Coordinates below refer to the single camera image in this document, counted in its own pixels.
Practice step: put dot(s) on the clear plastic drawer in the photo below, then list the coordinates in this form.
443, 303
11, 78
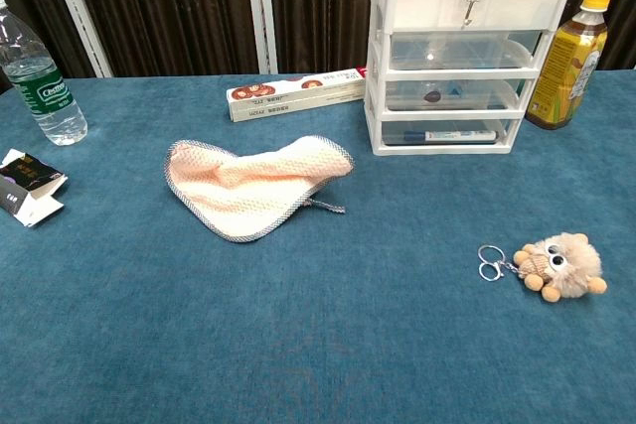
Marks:
447, 54
472, 96
397, 127

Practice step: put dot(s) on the white plastic drawer organizer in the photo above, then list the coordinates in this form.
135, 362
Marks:
497, 74

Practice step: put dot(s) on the pink white dish cloth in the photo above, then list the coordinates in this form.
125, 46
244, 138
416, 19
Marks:
248, 185

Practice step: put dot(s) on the long white cling film box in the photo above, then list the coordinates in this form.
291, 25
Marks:
288, 96

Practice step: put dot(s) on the blue white marker pen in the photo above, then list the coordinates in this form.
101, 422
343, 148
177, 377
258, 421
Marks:
447, 136

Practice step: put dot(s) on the dark brown curtain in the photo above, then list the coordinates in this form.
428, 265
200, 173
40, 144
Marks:
174, 7

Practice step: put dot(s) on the yellow tea bottle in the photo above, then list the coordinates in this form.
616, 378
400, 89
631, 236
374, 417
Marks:
566, 71

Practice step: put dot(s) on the clear water bottle green label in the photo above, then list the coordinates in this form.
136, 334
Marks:
45, 96

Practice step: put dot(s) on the black white small carton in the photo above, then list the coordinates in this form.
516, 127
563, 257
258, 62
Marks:
30, 176

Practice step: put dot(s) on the white slotted frame post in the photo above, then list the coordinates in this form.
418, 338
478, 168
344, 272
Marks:
79, 12
261, 12

